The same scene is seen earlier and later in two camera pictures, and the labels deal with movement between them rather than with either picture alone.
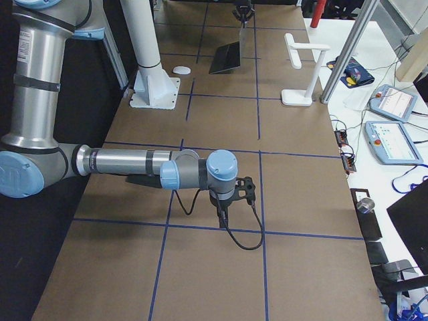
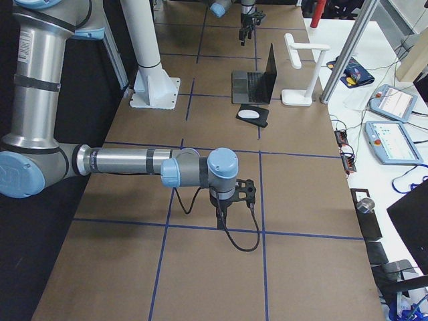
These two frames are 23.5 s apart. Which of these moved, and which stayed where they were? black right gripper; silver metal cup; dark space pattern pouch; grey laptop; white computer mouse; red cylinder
Moved: white computer mouse; grey laptop
Stayed: black right gripper; red cylinder; dark space pattern pouch; silver metal cup
